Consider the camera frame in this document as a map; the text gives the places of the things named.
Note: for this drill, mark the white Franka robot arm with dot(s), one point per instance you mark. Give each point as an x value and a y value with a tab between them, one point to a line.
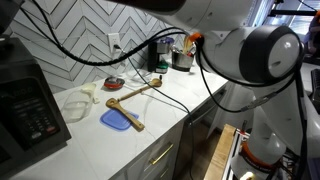
233	50

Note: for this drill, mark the black coffee machine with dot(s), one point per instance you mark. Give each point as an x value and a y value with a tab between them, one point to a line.
153	58

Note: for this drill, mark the clear glass dish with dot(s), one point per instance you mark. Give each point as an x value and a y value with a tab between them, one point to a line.
138	77

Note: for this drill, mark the long wooden spoon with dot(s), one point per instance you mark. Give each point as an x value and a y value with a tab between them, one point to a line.
133	93

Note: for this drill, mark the wooden cart board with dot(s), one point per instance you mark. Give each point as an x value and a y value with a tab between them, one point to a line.
220	156

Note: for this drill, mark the white plastic scoop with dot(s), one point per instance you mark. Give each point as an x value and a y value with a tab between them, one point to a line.
90	90

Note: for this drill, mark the wooden spatula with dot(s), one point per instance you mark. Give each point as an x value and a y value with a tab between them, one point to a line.
125	115

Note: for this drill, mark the small red bowl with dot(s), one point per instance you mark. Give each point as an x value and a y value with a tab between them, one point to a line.
114	83

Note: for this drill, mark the black microwave oven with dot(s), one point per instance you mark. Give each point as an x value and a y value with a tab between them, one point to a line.
26	110

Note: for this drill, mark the wooden utensils in holder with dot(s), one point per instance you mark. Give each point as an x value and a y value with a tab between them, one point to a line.
187	45

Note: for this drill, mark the white wall outlet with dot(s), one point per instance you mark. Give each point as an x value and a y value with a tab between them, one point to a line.
113	39

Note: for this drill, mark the steel utensil holder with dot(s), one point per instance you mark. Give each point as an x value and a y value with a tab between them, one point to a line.
181	61

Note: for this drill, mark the transparent plastic bowl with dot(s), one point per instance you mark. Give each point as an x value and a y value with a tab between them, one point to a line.
77	106

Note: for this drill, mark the blue plastic lid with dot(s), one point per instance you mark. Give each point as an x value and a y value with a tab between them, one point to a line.
115	121

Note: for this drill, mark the aluminium cart frame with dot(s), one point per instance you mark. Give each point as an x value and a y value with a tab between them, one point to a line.
234	145

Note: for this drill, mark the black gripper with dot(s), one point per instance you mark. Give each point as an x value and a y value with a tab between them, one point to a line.
8	11

